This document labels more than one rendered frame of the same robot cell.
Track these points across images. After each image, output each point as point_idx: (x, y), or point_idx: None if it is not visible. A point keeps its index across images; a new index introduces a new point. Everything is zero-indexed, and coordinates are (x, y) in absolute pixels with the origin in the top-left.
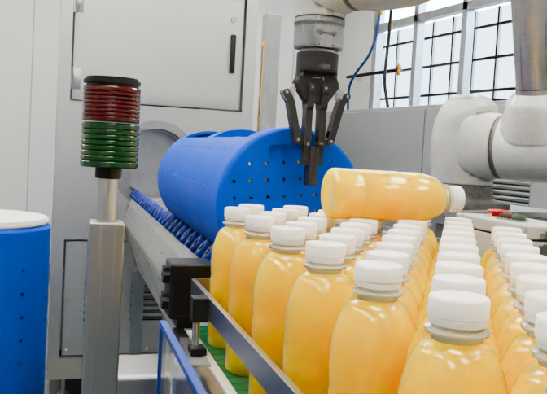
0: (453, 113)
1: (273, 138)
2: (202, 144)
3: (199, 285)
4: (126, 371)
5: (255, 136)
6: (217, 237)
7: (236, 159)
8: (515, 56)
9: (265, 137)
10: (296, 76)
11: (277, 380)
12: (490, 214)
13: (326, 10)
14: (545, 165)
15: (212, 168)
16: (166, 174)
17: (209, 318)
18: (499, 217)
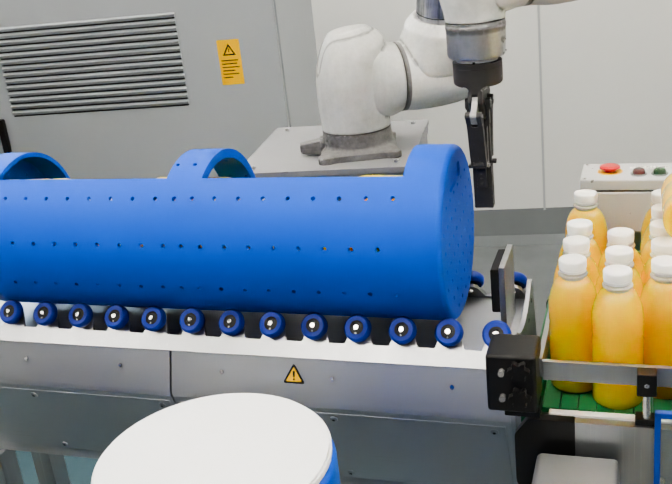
0: (361, 55)
1: (449, 170)
2: (197, 193)
3: (583, 362)
4: (602, 482)
5: (440, 175)
6: (620, 307)
7: (442, 210)
8: None
9: (447, 171)
10: (475, 93)
11: None
12: (589, 170)
13: (504, 13)
14: (465, 90)
15: (370, 227)
16: (48, 248)
17: (663, 384)
18: (640, 175)
